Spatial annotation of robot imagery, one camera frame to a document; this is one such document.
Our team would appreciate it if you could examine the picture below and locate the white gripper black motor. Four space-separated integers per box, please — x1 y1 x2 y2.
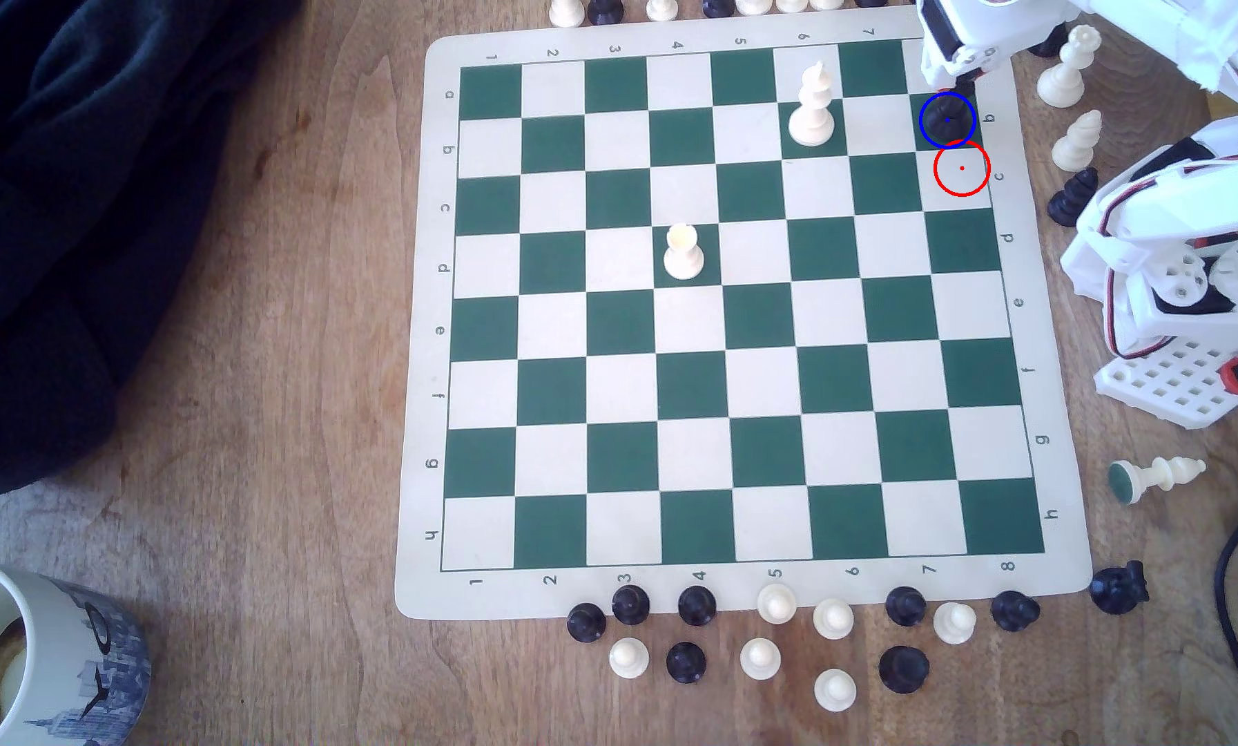
917 0 1084 90

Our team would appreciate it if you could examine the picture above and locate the tall black chess piece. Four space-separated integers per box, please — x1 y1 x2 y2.
924 89 978 149

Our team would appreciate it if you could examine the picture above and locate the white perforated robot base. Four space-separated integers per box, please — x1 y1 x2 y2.
1095 329 1238 431

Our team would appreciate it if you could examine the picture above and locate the white chess queen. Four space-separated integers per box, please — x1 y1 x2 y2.
1036 25 1103 109

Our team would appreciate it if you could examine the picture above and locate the white chess bishop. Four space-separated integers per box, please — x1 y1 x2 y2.
1052 108 1105 173

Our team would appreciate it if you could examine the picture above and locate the black chess knight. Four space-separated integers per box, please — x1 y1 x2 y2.
1089 560 1150 615
1046 166 1101 228

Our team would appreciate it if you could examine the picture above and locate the green white chess mat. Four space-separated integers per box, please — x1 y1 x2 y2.
394 2 1094 623

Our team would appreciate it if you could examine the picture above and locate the large black chess piece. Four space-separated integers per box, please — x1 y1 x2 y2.
878 645 931 696

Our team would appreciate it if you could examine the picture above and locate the white bishop on board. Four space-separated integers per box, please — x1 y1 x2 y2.
787 60 838 149

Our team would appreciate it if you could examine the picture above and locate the white bishop green felt base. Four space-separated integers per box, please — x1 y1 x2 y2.
1108 456 1207 507

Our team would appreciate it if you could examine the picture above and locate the dark blue cloth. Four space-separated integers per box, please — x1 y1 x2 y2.
0 0 304 497

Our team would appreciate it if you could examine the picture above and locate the white mug skyline print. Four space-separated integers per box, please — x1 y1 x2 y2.
0 554 154 746

